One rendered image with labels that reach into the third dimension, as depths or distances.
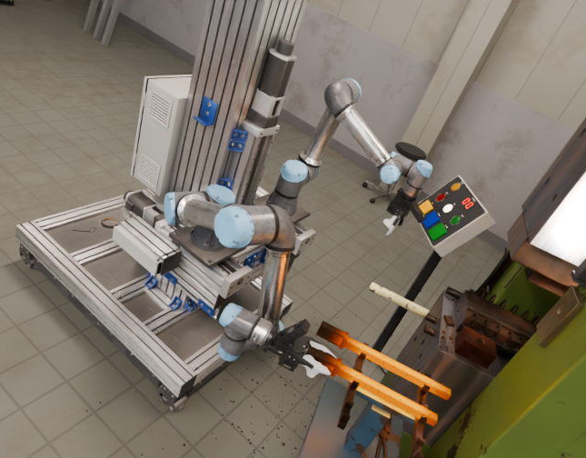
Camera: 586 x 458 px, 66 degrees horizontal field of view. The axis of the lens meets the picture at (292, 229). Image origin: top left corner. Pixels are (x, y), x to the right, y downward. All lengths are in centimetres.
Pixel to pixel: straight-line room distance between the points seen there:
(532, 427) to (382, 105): 399
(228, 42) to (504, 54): 333
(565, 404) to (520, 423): 14
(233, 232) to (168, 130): 83
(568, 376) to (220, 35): 151
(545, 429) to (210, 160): 145
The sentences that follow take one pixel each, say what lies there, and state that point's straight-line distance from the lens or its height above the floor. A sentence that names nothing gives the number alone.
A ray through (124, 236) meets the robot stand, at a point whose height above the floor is 72.
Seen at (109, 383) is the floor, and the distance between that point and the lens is 232.
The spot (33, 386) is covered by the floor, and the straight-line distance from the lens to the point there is 232.
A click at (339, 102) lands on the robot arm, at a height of 140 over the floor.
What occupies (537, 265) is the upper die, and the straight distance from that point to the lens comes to 167.
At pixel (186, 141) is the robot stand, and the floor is 106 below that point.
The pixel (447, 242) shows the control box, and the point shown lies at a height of 101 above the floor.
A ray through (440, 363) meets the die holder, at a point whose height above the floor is 86.
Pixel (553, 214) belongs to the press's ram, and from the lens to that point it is 153.
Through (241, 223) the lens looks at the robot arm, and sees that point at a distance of 123.
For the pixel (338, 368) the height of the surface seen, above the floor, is 94.
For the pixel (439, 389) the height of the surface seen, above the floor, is 94.
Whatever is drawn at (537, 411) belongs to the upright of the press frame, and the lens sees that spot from 147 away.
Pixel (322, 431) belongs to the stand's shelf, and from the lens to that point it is 158.
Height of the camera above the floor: 190
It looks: 32 degrees down
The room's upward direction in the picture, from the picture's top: 22 degrees clockwise
